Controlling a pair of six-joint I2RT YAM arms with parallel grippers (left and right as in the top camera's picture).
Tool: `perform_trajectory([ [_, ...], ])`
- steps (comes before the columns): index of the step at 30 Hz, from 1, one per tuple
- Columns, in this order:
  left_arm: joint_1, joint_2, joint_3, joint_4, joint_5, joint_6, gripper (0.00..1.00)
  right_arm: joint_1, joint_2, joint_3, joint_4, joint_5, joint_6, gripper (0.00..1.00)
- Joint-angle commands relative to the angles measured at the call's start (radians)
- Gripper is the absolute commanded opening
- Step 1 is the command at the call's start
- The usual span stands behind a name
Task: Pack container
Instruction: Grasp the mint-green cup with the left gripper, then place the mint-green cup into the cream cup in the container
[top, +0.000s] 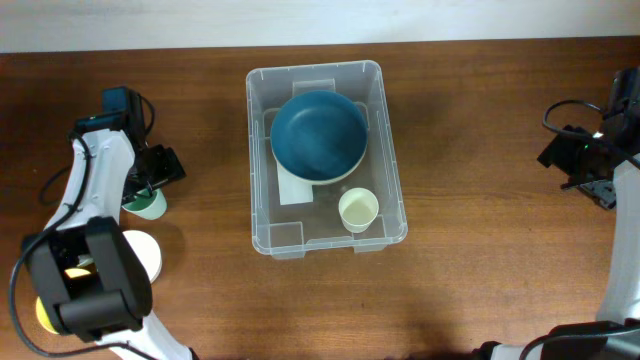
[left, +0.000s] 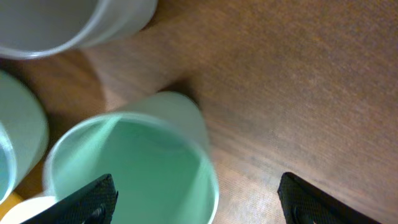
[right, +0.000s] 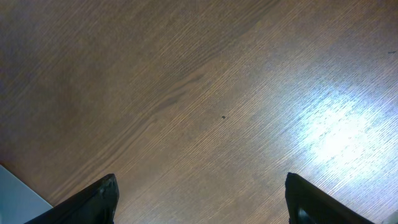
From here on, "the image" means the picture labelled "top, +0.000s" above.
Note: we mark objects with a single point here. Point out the mint green plastic cup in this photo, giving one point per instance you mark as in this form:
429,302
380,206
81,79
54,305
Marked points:
149,206

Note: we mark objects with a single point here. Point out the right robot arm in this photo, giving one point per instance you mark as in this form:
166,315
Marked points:
615,332

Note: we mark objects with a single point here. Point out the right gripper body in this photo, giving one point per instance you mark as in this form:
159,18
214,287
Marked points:
586,167

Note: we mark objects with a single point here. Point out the cream large bowl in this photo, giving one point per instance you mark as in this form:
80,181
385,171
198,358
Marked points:
322,182

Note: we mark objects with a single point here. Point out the white label sticker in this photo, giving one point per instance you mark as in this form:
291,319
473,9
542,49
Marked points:
292,190

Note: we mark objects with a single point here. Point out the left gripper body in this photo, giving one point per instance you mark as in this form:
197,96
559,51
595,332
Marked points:
159,167

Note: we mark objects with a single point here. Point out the cream plastic cup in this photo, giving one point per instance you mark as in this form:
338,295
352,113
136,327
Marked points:
358,208

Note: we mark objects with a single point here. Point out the clear plastic storage container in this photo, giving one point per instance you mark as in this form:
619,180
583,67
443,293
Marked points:
291,231

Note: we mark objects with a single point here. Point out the blue large bowl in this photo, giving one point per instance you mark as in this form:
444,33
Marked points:
319,136

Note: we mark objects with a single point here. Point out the yellow small bowl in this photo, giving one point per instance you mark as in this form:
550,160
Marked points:
40,310

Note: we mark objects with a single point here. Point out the white small bowl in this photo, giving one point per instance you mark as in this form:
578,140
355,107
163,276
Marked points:
147,250

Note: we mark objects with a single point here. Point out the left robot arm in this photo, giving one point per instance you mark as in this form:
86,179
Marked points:
90,282

